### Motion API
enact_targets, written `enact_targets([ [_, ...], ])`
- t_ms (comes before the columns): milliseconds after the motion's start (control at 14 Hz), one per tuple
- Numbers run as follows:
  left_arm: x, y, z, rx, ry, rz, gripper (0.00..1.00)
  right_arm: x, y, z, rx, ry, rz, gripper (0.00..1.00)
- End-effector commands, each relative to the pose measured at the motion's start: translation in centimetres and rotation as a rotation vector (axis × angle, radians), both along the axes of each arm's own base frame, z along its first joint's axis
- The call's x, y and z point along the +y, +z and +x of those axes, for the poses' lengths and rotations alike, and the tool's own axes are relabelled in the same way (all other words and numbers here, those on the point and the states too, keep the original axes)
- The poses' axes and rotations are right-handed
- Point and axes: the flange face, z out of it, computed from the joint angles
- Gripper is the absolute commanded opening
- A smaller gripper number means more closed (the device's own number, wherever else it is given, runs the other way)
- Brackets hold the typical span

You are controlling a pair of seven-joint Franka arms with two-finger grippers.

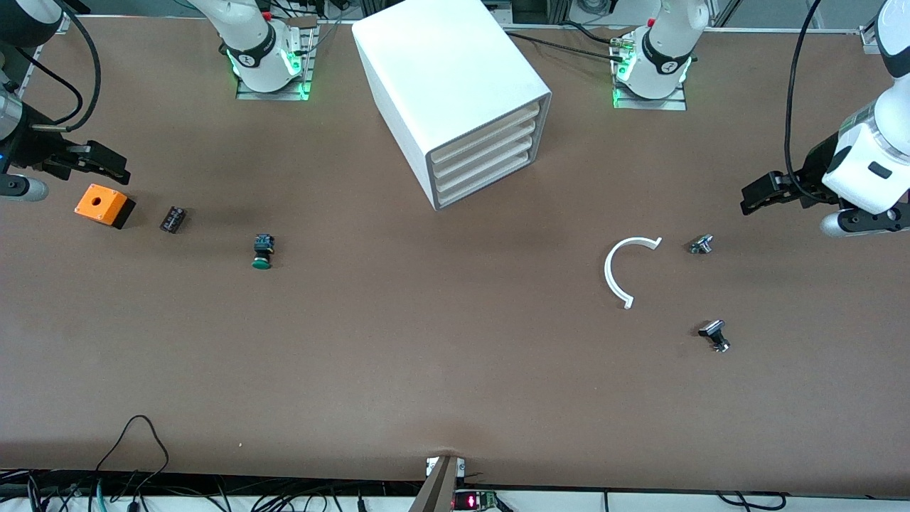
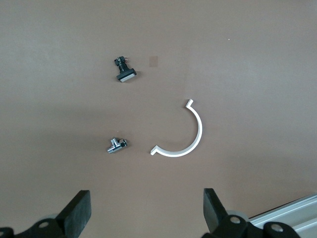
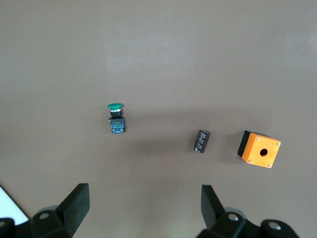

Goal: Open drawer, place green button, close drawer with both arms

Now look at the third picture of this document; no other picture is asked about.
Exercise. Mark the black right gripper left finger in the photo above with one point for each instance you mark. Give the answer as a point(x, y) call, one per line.
point(74, 208)

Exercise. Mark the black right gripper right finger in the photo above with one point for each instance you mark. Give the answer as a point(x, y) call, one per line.
point(213, 210)

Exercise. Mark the green mushroom push button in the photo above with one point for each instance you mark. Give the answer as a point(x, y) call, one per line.
point(116, 124)

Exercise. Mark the white drawer cabinet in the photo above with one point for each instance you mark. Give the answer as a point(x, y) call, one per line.
point(10, 208)

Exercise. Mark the small black contact block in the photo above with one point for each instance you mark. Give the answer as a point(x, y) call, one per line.
point(201, 141)

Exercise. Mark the orange button enclosure box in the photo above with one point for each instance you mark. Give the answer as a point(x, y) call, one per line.
point(255, 158)

